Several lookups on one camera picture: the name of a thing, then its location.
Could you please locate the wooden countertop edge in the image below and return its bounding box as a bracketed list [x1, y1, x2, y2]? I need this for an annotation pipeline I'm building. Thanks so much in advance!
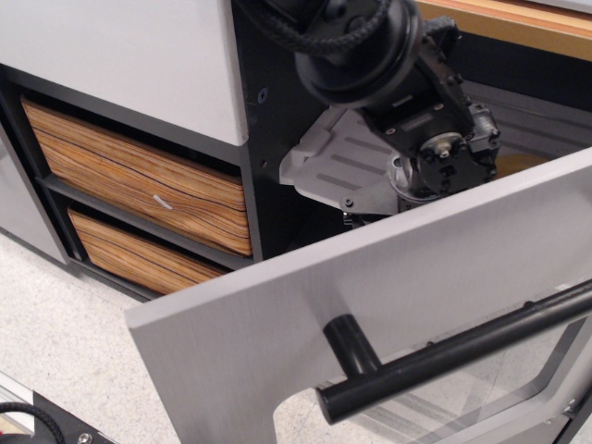
[419, 1, 591, 60]

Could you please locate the grey padded gripper finger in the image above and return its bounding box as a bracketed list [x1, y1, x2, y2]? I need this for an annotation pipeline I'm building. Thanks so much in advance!
[279, 108, 398, 216]

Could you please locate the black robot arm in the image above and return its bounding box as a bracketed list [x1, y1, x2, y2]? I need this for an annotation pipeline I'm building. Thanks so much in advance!
[242, 1, 500, 221]

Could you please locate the black braided cable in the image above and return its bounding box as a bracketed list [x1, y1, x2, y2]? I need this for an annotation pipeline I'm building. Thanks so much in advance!
[249, 0, 394, 56]

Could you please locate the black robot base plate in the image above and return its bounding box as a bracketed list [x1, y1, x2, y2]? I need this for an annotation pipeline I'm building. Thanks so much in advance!
[1, 391, 114, 443]

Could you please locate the lower wood grain drawer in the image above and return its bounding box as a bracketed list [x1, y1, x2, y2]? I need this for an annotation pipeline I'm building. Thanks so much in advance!
[68, 208, 228, 295]

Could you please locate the grey toy kitchen cabinet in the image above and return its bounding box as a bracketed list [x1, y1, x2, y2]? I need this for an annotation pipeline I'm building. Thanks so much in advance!
[1, 1, 308, 302]

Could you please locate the upper wood grain drawer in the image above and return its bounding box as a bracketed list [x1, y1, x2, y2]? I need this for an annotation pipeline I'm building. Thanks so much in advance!
[21, 98, 253, 257]

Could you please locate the grey oven door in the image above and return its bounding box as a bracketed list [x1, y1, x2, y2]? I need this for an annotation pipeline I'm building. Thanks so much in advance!
[126, 149, 591, 443]

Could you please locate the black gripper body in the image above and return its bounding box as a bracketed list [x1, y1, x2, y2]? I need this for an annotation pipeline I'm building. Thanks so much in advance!
[362, 55, 500, 212]

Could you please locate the black oven door handle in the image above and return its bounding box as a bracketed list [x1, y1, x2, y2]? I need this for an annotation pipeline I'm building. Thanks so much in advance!
[315, 280, 591, 425]

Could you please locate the wood grain drawer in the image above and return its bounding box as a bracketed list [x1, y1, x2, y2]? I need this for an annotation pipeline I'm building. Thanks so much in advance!
[68, 208, 228, 295]
[21, 98, 253, 257]

